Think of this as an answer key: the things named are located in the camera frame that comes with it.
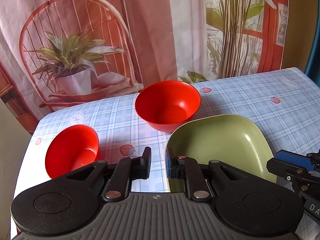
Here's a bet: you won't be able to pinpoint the red plastic bowl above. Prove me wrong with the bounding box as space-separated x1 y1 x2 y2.
45 125 100 179
135 80 201 132

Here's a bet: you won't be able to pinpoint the green square plate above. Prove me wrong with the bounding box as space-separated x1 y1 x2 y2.
166 114 277 183

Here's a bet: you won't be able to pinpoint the blue plaid tablecloth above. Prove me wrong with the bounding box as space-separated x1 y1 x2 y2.
10 67 320 240

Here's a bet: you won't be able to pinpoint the printed chair and plant backdrop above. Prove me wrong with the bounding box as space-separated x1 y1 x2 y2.
1 0 289 133

